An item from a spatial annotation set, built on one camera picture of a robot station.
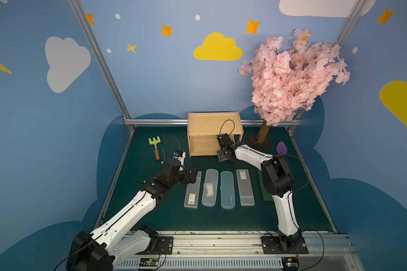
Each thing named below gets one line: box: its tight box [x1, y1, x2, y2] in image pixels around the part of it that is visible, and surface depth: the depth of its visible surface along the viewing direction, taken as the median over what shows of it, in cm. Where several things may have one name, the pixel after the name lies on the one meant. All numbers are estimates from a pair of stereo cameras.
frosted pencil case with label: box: [183, 170, 203, 209], surface depth 90 cm
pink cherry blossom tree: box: [239, 28, 350, 144], surface depth 72 cm
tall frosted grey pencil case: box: [236, 168, 255, 207], surface depth 94 cm
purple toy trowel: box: [276, 141, 288, 155], surface depth 113 cm
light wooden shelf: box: [187, 110, 244, 158], surface depth 100 cm
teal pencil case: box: [219, 170, 236, 210], surface depth 93 cm
